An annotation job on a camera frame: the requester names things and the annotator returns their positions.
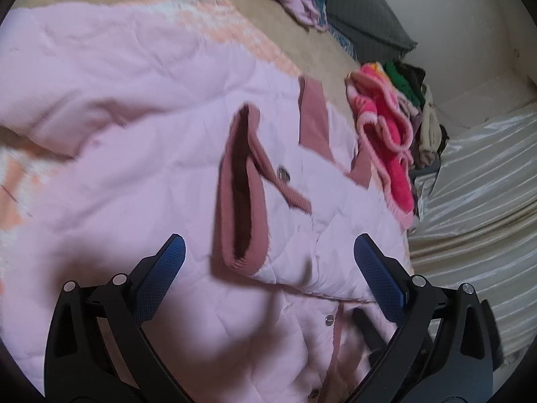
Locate pink quilted jacket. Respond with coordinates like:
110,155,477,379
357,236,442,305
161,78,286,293
0,0,416,403

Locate hot pink fleece blanket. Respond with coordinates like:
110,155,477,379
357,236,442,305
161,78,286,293
345,62,420,229

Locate peach checkered cloud blanket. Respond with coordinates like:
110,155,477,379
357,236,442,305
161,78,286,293
0,0,303,303

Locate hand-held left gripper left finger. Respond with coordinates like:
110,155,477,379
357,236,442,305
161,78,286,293
44,233,186,403

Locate white satin curtain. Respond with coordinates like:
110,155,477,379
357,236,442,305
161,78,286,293
409,103,537,362

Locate stack of folded clothes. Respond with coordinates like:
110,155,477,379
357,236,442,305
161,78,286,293
384,61,449,173

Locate grey headboard cushion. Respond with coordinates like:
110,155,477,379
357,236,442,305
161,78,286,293
325,0,418,61

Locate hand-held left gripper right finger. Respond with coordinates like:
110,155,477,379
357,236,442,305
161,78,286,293
348,233,504,403

